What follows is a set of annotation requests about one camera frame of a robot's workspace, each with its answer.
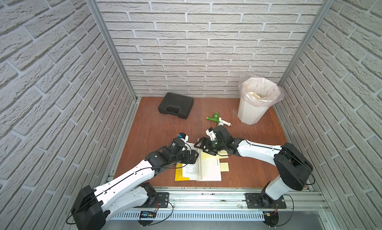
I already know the yellow children's book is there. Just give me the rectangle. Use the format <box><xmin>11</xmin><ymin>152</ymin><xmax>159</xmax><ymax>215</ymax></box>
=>
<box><xmin>175</xmin><ymin>142</ymin><xmax>222</xmax><ymax>182</ymax></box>

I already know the yellow sticky note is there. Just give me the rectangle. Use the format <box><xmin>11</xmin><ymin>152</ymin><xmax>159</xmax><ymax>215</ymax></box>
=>
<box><xmin>220</xmin><ymin>162</ymin><xmax>229</xmax><ymax>172</ymax></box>
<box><xmin>217</xmin><ymin>150</ymin><xmax>229</xmax><ymax>159</ymax></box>

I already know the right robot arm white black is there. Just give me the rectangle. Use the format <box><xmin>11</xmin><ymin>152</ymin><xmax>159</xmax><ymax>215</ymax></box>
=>
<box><xmin>195</xmin><ymin>126</ymin><xmax>313</xmax><ymax>203</ymax></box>

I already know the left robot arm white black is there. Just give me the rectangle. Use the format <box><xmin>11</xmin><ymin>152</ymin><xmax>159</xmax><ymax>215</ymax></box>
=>
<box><xmin>70</xmin><ymin>137</ymin><xmax>199</xmax><ymax>230</ymax></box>

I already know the green white toy faucet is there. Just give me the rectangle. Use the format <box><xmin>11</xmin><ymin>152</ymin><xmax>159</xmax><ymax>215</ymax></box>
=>
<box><xmin>206</xmin><ymin>112</ymin><xmax>232</xmax><ymax>127</ymax></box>

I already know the black plastic tool case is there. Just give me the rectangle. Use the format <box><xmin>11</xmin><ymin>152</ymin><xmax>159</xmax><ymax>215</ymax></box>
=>
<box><xmin>158</xmin><ymin>92</ymin><xmax>194</xmax><ymax>119</ymax></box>

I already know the white trash bin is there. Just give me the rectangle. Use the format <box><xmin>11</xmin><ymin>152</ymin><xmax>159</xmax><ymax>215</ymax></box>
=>
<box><xmin>237</xmin><ymin>77</ymin><xmax>281</xmax><ymax>125</ymax></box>

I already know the pink plastic bin liner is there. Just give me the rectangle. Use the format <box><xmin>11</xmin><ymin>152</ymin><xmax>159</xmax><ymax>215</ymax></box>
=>
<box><xmin>238</xmin><ymin>75</ymin><xmax>285</xmax><ymax>108</ymax></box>

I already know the left small controller board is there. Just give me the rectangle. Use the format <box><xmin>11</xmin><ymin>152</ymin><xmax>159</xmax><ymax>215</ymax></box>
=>
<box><xmin>139</xmin><ymin>211</ymin><xmax>157</xmax><ymax>221</ymax></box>

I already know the small controller board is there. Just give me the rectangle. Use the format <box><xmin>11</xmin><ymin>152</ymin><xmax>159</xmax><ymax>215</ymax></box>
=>
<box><xmin>139</xmin><ymin>211</ymin><xmax>157</xmax><ymax>221</ymax></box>
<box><xmin>263</xmin><ymin>212</ymin><xmax>279</xmax><ymax>228</ymax></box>

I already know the right small controller board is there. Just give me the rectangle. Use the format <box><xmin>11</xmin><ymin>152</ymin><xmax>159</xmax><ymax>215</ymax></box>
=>
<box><xmin>263</xmin><ymin>212</ymin><xmax>279</xmax><ymax>228</ymax></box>

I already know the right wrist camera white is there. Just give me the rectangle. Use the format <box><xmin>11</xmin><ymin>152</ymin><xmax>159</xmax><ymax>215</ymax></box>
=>
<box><xmin>206</xmin><ymin>128</ymin><xmax>216</xmax><ymax>141</ymax></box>

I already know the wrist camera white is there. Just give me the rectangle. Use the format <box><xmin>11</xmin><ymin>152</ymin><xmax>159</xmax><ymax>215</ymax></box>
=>
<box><xmin>206</xmin><ymin>128</ymin><xmax>216</xmax><ymax>141</ymax></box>
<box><xmin>178</xmin><ymin>133</ymin><xmax>189</xmax><ymax>143</ymax></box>

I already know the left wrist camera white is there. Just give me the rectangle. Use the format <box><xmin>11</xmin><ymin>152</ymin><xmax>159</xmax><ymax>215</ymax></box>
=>
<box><xmin>178</xmin><ymin>133</ymin><xmax>189</xmax><ymax>143</ymax></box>

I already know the aluminium frame rail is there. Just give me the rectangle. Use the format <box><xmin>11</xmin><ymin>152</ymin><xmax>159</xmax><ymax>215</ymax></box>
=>
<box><xmin>86</xmin><ymin>186</ymin><xmax>332</xmax><ymax>213</ymax></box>

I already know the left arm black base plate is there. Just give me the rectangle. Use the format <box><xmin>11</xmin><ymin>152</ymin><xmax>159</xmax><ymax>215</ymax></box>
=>
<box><xmin>136</xmin><ymin>192</ymin><xmax>170</xmax><ymax>209</ymax></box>

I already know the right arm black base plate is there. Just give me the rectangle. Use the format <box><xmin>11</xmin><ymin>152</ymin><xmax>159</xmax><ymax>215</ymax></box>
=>
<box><xmin>244</xmin><ymin>193</ymin><xmax>286</xmax><ymax>209</ymax></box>

